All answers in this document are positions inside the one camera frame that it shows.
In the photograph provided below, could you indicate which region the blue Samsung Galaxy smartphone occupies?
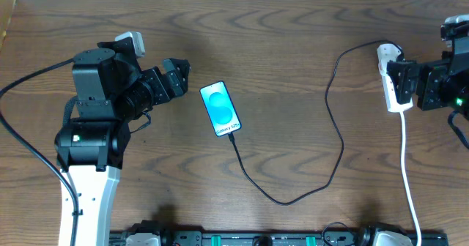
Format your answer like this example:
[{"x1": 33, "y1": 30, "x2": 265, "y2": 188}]
[{"x1": 199, "y1": 81, "x2": 242, "y2": 137}]

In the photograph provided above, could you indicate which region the black USB charging cable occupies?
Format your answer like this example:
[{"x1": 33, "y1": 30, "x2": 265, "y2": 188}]
[{"x1": 227, "y1": 39, "x2": 404, "y2": 206}]

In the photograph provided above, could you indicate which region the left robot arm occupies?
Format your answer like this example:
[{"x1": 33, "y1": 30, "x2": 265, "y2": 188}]
[{"x1": 54, "y1": 32, "x2": 191, "y2": 245}]

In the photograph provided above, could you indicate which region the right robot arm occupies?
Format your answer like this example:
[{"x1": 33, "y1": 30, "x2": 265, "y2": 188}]
[{"x1": 378, "y1": 15, "x2": 468, "y2": 118}]

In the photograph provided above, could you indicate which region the white power strip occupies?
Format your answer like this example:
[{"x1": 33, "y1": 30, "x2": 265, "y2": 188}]
[{"x1": 378, "y1": 61, "x2": 413, "y2": 113}]

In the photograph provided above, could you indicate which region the white power strip cord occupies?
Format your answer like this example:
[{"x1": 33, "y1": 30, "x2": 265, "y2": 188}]
[{"x1": 399, "y1": 110, "x2": 423, "y2": 246}]

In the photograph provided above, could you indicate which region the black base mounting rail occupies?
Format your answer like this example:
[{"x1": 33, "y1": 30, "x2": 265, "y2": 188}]
[{"x1": 106, "y1": 220, "x2": 449, "y2": 246}]

